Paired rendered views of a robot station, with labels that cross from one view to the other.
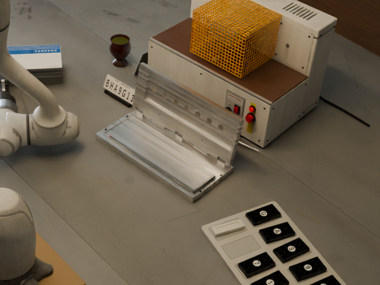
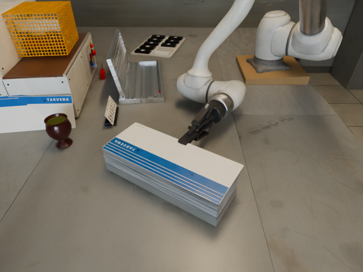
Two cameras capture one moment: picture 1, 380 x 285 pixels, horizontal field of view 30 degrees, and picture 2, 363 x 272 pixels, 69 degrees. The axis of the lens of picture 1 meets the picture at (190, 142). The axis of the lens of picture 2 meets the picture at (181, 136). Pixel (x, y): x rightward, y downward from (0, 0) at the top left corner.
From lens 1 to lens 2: 2.93 m
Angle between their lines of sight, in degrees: 92
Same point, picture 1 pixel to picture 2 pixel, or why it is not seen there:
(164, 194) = (167, 70)
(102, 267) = (222, 62)
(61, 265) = (241, 61)
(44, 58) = (136, 137)
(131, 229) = not seen: hidden behind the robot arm
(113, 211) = not seen: hidden behind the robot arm
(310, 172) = (98, 55)
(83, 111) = (149, 119)
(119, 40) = (55, 122)
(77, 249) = (227, 69)
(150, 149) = (147, 81)
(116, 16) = not seen: outside the picture
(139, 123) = (132, 93)
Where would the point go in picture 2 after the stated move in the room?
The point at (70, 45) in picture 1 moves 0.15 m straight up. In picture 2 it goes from (64, 189) to (49, 151)
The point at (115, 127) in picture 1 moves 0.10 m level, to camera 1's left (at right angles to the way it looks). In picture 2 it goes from (148, 96) to (162, 104)
